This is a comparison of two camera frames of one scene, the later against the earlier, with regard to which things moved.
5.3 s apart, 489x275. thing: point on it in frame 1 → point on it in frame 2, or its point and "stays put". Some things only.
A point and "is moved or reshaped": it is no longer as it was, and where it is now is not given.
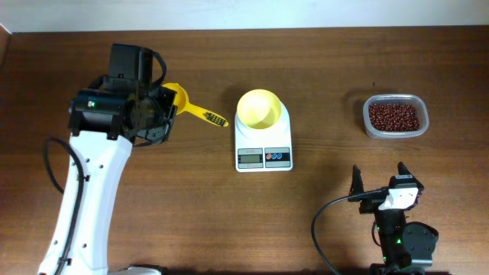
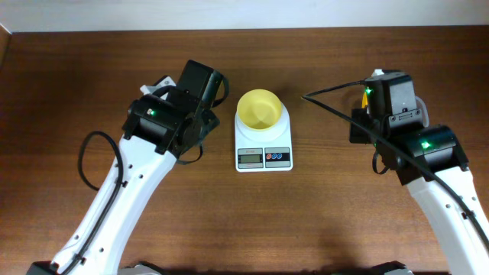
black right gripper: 357,185 → 357,115
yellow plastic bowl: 259,108 stays put
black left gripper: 167,101 → 206,122
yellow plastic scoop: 183,104 is moved or reshaped
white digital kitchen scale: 260,150 stays put
